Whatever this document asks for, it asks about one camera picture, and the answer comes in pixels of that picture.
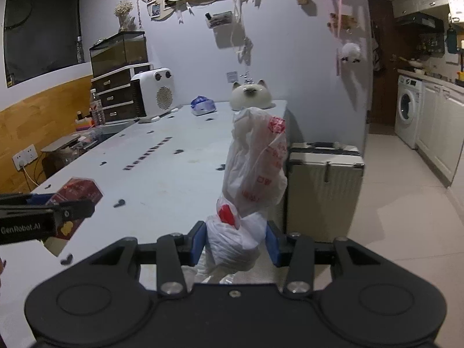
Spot red snack packet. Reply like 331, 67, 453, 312
46, 177, 103, 240

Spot white red plastic bag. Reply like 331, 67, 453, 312
182, 107, 288, 285

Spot person's left hand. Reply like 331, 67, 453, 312
0, 259, 6, 275

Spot beige ribbed suitcase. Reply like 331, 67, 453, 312
286, 142, 365, 242

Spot water bottle red label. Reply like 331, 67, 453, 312
90, 89, 105, 126

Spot black white drawer unit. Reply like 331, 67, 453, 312
91, 63, 153, 123

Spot white space heater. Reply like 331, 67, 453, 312
130, 68, 179, 120

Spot blue tissue pack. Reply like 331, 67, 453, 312
190, 96, 216, 116

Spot white cat-shaped ceramic jar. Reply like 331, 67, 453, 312
230, 79, 274, 112

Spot glass fish tank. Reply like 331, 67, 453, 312
89, 32, 148, 77

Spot white washing machine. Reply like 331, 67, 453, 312
395, 74, 423, 150

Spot white kitchen cabinets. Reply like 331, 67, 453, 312
417, 82, 463, 184

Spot dried flower bouquet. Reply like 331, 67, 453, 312
114, 0, 137, 32

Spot white fluffy sheep toy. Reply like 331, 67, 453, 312
339, 42, 362, 63

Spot wall power socket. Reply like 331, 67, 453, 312
12, 144, 39, 171

